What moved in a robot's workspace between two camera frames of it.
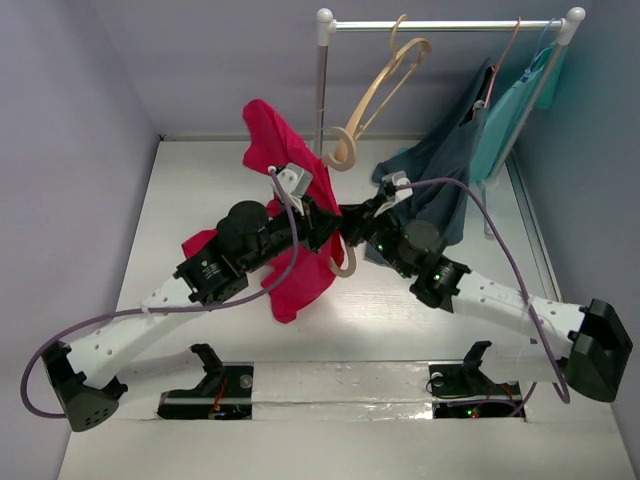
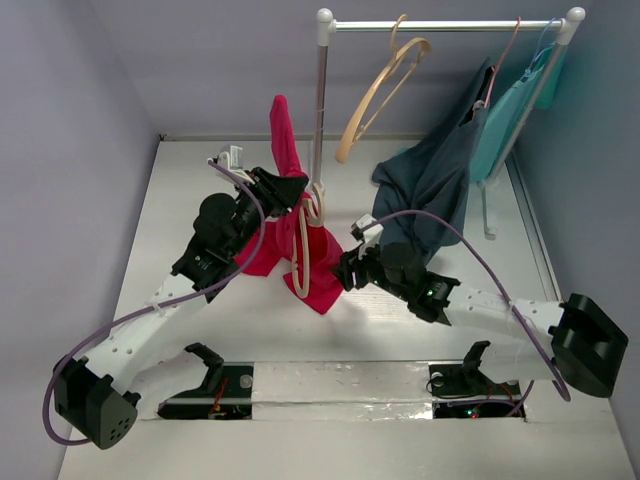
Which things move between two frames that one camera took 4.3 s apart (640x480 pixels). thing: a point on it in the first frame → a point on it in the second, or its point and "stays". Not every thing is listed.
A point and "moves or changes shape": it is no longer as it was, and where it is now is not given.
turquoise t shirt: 508,112 stays
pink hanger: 499,63 stays
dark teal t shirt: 442,149 stays
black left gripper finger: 322,225 → 285,191
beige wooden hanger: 344,160 → 300,275
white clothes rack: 569,27 stays
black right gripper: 368,220 → 358,267
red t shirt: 272,139 moves or changes shape
